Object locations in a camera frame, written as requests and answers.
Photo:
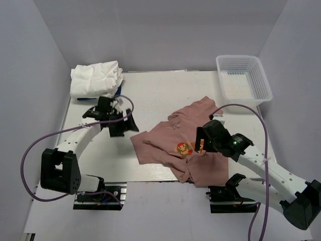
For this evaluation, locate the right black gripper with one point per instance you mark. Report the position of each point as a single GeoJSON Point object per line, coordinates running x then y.
{"type": "Point", "coordinates": [200, 133]}

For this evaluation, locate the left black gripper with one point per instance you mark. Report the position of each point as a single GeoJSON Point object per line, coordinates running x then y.
{"type": "Point", "coordinates": [129, 125]}

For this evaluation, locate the pink printed t-shirt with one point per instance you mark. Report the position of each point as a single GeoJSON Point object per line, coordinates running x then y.
{"type": "Point", "coordinates": [172, 144]}

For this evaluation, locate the white t-shirt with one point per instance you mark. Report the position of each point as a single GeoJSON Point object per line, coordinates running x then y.
{"type": "Point", "coordinates": [95, 80]}

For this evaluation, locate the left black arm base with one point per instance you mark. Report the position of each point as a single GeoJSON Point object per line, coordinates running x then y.
{"type": "Point", "coordinates": [112, 198]}

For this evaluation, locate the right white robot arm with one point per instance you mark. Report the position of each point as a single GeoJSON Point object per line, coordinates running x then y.
{"type": "Point", "coordinates": [297, 199]}

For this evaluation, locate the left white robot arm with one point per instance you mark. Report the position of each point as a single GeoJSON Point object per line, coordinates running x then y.
{"type": "Point", "coordinates": [59, 166]}

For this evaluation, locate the blue folded t-shirt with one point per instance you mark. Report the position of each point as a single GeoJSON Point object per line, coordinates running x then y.
{"type": "Point", "coordinates": [118, 92]}

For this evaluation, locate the white plastic mesh basket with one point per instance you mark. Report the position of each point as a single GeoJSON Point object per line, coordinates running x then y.
{"type": "Point", "coordinates": [243, 80]}

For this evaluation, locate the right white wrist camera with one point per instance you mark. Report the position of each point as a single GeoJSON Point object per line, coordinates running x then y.
{"type": "Point", "coordinates": [217, 116]}

